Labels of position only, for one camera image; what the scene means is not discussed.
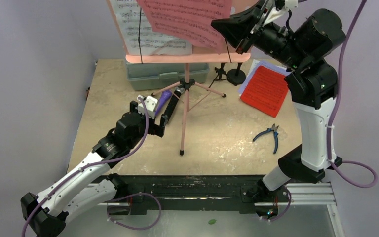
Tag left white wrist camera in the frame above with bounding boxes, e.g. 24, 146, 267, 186
137, 95, 158, 118

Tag white sheet music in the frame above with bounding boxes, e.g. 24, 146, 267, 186
109, 0, 192, 56
246, 59, 262, 79

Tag lavender sheet music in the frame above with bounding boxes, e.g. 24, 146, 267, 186
238, 59, 289, 96

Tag aluminium frame rail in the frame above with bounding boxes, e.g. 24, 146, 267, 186
98, 183, 336, 206

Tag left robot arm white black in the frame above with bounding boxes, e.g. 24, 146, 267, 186
20, 96, 165, 237

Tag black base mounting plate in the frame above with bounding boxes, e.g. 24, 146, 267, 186
92, 174, 288, 217

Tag blue handled pliers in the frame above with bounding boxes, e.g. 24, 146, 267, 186
252, 123, 279, 154

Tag pink sheet music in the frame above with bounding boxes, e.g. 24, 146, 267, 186
137, 0, 232, 53

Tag black tripod mic stand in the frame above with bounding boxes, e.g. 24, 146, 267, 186
208, 62, 227, 88

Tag red sheet music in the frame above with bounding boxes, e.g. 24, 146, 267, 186
240, 66, 288, 118

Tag purple cable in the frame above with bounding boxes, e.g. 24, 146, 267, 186
21, 98, 162, 237
260, 0, 379, 223

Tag pink music stand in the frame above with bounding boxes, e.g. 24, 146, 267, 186
106, 0, 259, 157

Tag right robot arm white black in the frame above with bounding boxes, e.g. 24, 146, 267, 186
211, 1, 346, 201

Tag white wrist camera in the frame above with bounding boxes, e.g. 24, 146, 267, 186
137, 95, 158, 118
263, 0, 299, 25

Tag black silver microphone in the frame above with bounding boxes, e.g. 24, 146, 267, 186
161, 85, 184, 125

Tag small green leaf piece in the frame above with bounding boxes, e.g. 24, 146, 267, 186
208, 219, 217, 225

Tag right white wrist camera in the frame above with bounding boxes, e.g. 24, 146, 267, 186
263, 0, 299, 25

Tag purple toy microphone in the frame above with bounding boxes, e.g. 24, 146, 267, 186
155, 90, 172, 116

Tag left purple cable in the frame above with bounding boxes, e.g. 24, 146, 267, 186
21, 98, 162, 237

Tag green plastic storage box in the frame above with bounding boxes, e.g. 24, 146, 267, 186
124, 62, 210, 92

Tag black desktop mic stand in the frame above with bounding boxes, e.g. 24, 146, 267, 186
227, 62, 246, 86

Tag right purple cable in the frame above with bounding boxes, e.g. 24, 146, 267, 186
260, 0, 379, 223

